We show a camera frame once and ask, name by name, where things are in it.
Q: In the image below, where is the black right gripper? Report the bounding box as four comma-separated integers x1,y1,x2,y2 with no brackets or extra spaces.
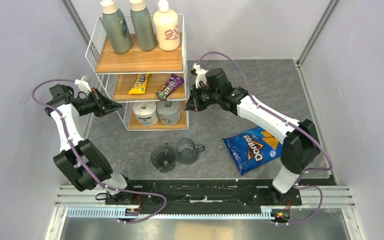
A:
184,82,221,112

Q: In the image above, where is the white wire wooden shelf rack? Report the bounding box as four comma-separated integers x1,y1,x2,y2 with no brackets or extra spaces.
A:
85,14,189,131

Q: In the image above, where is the black coffee dripper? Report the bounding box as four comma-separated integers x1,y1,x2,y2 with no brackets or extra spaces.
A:
150,142,178,173

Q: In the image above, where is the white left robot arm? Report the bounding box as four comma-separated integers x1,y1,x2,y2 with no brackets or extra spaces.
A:
45,84,137,205

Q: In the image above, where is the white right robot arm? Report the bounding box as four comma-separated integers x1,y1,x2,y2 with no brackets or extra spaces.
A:
184,64,321,205

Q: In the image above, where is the purple M&M's candy bag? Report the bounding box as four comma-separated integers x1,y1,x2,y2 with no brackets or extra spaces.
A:
155,74,185,101

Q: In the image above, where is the yellow M&M's candy bag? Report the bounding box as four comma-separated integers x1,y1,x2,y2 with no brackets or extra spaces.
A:
128,73,151,95

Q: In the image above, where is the blue Doritos chip bag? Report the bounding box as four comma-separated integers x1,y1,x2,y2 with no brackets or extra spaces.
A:
223,126,283,176

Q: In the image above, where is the green bottle left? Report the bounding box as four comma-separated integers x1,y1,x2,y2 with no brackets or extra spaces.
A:
100,0,132,54

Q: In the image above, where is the green bottle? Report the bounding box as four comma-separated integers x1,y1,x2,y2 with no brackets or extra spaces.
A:
100,0,132,54
129,0,156,51

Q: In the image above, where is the cream pump lotion bottle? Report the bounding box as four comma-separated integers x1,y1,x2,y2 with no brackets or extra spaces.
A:
153,0,180,52

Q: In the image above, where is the green bottle middle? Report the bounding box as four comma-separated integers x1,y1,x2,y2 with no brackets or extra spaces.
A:
129,0,156,51

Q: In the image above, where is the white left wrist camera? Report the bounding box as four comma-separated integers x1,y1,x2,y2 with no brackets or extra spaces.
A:
74,75,92,95

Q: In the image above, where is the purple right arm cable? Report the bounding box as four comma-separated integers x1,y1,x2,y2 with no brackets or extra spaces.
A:
195,51,334,226

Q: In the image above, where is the aluminium rail frame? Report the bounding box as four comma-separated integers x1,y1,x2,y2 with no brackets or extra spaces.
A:
46,177,365,240

